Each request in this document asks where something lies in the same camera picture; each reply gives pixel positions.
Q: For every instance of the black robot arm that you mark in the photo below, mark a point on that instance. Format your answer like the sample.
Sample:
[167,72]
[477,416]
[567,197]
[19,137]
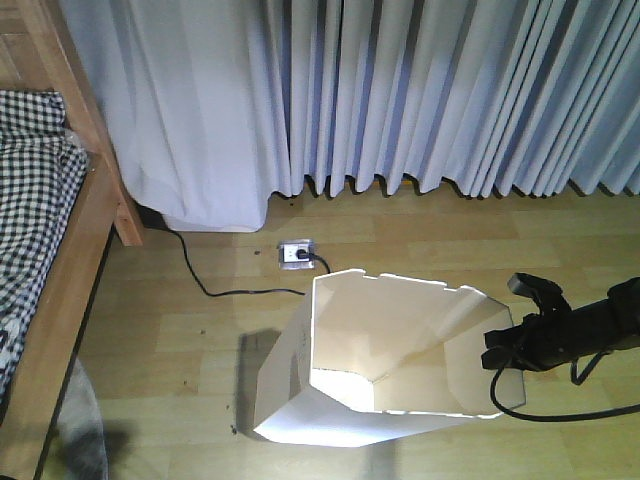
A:
[618,317]

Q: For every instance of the grey round rug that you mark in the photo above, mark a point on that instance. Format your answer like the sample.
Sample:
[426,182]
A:
[78,449]

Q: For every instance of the black white checkered bedding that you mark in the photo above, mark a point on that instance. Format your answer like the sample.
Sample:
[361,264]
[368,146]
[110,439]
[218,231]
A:
[43,165]

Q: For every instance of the silver floor power socket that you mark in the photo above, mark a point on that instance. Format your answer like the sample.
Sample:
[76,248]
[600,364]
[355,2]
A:
[296,254]

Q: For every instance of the white trash bin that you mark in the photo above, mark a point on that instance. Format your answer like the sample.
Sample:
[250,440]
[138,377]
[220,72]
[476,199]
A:
[367,359]

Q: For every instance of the white pleated curtain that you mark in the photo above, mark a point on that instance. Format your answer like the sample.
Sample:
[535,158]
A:
[214,106]

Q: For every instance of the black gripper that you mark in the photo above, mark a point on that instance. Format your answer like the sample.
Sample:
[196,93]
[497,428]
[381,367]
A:
[556,335]

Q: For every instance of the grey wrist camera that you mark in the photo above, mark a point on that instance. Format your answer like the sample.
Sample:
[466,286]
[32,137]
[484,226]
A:
[533,287]

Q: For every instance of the wooden bed frame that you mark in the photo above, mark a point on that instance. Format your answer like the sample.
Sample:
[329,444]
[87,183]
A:
[38,53]

